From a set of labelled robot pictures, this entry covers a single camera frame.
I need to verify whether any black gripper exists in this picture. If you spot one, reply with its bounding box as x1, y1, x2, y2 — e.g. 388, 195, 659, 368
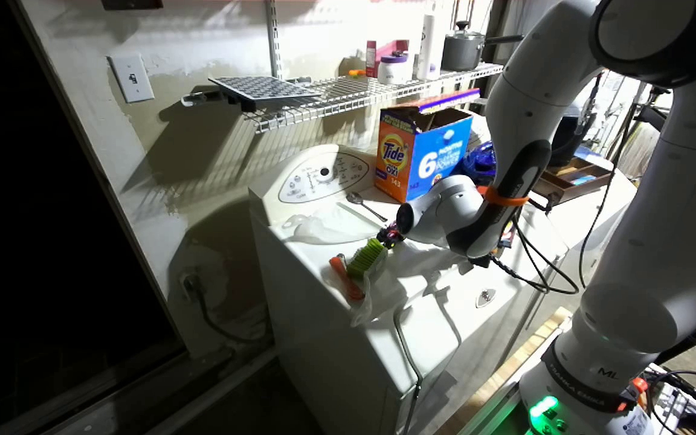
378, 225, 406, 248

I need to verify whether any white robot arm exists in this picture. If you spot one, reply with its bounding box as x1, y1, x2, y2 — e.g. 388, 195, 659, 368
391, 0, 696, 413

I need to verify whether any green toy block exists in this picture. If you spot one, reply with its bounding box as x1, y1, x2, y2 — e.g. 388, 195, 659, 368
346, 239, 384, 278

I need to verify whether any orange toy piece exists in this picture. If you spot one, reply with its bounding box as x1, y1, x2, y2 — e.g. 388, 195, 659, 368
329, 253, 366, 302

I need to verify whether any white washing machine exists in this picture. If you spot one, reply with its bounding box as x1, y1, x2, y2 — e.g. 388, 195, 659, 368
249, 142, 575, 435

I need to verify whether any orange blue detergent box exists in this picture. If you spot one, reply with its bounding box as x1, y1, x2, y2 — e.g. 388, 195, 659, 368
376, 107, 475, 202

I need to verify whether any blue bicycle helmet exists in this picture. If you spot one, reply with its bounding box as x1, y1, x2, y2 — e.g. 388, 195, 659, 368
462, 142, 499, 185

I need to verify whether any white jar purple lid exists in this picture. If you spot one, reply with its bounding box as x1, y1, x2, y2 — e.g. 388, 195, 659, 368
378, 53, 412, 84

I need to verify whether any white dryer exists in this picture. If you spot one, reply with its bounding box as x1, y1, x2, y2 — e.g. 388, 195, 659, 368
526, 157, 637, 258

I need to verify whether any wooden tray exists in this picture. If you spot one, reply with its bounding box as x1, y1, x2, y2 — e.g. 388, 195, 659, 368
533, 157, 613, 207

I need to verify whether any pink topped small bottle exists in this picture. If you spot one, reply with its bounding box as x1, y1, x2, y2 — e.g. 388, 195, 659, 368
366, 39, 378, 76

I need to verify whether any white wire shelf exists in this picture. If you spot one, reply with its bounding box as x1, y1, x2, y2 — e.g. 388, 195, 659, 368
246, 63, 503, 133

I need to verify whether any wall power plug cable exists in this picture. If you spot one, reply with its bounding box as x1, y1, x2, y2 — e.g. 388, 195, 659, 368
182, 273, 271, 348

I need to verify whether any white wall outlet plate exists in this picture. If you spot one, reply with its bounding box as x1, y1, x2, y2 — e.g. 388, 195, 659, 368
109, 56, 155, 103

